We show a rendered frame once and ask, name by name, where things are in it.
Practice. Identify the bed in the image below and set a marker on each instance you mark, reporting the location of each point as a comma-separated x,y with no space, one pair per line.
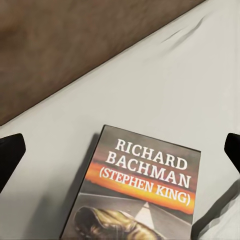
167,69

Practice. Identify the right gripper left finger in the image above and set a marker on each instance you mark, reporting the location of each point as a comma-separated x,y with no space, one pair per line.
12,150

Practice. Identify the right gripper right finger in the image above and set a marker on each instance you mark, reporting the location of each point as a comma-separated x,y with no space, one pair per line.
232,149

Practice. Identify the hardback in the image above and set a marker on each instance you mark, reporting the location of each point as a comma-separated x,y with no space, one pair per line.
135,187

